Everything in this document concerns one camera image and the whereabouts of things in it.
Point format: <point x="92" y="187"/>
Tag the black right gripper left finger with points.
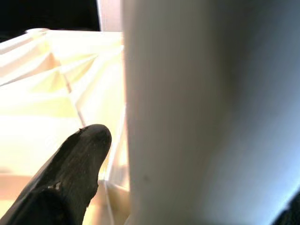
<point x="70" y="168"/>

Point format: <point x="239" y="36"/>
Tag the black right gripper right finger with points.
<point x="293" y="218"/>

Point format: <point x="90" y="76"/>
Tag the white plastic table top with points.
<point x="35" y="105"/>

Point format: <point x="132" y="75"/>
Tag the white plastic table leg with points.
<point x="199" y="117"/>

